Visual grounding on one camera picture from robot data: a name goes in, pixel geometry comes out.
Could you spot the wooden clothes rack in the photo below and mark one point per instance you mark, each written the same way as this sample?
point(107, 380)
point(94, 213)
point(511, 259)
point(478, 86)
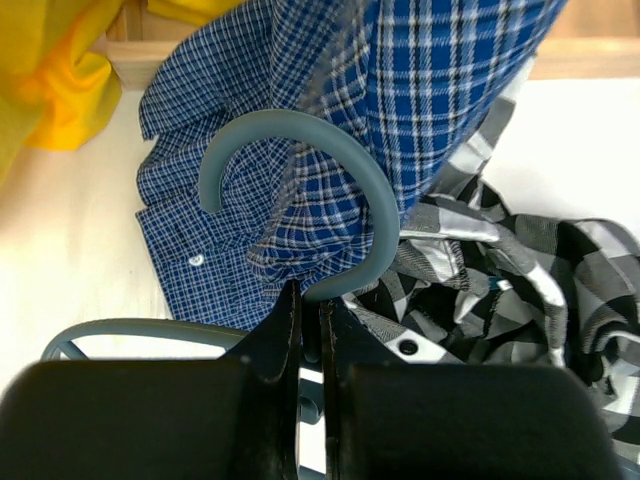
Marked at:
point(590, 40)

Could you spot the yellow garment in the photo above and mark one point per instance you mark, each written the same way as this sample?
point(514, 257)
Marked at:
point(58, 87)

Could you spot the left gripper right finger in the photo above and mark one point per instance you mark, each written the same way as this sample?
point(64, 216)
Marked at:
point(387, 419)

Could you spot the black white checked shirt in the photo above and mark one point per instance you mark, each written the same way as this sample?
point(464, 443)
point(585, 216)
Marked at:
point(474, 283)

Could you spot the grey blue hanger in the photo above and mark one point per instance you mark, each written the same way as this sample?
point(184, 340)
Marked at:
point(244, 130)

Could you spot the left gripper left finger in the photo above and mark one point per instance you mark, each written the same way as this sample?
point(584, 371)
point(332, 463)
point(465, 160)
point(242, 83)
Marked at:
point(234, 417)

